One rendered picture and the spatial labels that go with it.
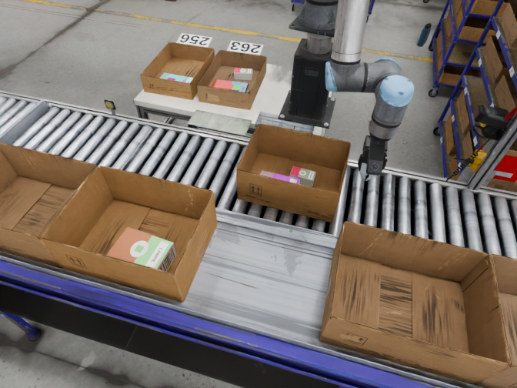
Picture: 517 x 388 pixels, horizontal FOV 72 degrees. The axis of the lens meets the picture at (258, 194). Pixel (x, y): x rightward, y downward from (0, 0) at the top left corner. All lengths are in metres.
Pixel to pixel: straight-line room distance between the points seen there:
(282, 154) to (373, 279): 0.71
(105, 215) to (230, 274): 0.48
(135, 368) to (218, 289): 0.99
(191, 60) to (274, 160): 0.97
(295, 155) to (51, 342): 1.53
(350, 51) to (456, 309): 0.80
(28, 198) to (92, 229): 0.29
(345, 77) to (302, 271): 0.61
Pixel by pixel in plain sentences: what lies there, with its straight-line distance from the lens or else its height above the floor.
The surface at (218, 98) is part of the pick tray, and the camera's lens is 1.89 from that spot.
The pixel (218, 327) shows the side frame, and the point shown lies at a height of 0.91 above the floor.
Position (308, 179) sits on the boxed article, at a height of 0.80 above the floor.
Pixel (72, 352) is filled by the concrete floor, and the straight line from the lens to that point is 2.12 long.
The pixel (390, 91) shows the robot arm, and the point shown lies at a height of 1.30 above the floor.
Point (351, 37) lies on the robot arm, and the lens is 1.13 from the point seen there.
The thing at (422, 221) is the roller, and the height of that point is 0.75.
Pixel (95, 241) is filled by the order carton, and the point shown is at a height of 0.89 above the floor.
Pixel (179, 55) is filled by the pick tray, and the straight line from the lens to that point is 2.33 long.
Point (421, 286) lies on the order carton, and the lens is 1.19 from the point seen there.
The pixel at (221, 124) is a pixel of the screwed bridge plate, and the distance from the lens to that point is 1.79.
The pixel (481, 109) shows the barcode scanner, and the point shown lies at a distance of 1.57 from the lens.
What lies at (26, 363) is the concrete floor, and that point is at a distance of 2.20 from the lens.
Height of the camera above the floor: 1.85
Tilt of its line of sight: 49 degrees down
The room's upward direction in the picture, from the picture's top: 2 degrees clockwise
